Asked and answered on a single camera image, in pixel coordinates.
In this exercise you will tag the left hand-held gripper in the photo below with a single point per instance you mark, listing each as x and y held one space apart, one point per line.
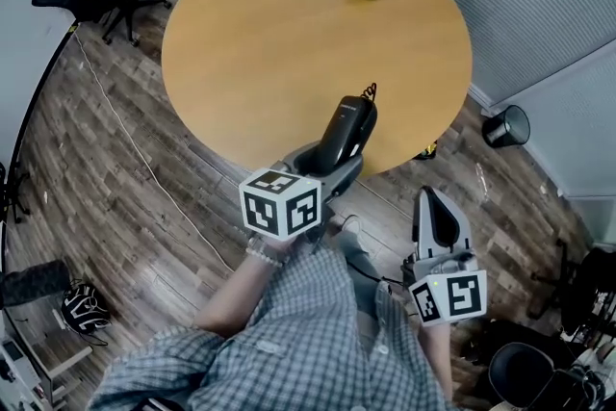
281 207

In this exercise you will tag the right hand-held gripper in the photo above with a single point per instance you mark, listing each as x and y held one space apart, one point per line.
457 296

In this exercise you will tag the black telephone handset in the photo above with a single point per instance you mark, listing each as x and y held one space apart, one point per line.
344 130

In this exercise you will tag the person's left forearm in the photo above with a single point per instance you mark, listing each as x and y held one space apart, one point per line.
231 303

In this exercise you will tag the person's right forearm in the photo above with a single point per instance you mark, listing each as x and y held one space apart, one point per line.
438 361

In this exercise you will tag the round wooden table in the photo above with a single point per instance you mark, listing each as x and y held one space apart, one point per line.
289 38

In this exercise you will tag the white shoe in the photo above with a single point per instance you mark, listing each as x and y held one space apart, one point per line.
352 225

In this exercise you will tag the black bag with bottles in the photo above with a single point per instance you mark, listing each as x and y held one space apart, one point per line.
427 151

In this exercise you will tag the grey trouser leg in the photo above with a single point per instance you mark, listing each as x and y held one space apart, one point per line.
361 284

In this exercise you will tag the black mesh waste bin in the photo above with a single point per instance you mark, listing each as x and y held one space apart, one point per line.
505 127

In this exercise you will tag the black swivel chair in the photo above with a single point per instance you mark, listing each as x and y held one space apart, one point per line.
587 284

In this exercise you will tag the dark round-backed chair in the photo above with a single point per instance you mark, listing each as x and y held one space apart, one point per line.
520 375

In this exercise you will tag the plaid shirt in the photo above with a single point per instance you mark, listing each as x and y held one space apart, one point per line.
298 351

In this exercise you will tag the black and white helmet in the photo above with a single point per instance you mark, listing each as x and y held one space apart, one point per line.
85 309

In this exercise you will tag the dark patterned fabric bundle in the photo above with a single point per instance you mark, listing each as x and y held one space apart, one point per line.
33 284

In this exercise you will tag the white electronic device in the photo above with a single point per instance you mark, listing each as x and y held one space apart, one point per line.
14 366

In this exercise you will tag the white metal table frame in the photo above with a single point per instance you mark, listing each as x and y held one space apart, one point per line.
67 361

